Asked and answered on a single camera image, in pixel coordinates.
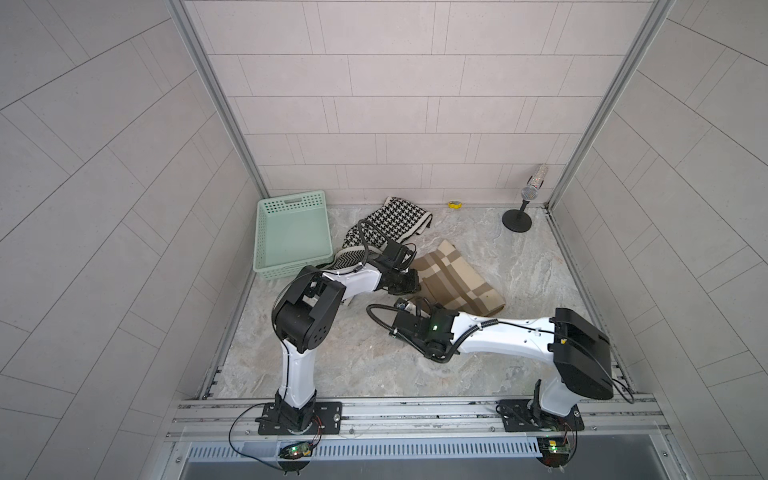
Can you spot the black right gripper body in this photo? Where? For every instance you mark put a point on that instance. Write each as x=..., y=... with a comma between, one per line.
x=420, y=347

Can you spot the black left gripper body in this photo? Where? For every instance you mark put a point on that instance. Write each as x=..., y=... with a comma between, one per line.
x=401, y=283

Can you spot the beige plaid scarf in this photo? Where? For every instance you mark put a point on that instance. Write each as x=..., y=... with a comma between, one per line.
x=448, y=279

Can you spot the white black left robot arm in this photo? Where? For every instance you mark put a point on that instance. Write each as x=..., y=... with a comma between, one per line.
x=303, y=316

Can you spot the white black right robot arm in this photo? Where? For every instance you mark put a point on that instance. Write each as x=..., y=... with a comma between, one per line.
x=579, y=352

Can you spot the black white houndstooth scarf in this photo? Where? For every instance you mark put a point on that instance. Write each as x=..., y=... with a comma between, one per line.
x=396, y=221

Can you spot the mint green plastic basket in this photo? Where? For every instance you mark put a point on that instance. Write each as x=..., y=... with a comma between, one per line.
x=291, y=232

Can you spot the right green circuit board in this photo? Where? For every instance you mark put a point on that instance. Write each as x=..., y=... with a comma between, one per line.
x=555, y=452

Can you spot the green circuit board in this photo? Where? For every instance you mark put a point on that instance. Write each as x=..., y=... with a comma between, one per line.
x=296, y=451
x=555, y=452

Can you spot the left green circuit board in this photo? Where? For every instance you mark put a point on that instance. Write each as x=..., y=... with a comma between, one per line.
x=296, y=451

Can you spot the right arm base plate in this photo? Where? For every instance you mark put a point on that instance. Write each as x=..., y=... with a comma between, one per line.
x=518, y=417

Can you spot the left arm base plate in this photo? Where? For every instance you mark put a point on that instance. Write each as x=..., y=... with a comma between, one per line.
x=318, y=417

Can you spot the aluminium mounting rail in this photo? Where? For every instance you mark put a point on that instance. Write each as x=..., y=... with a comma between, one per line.
x=365, y=418

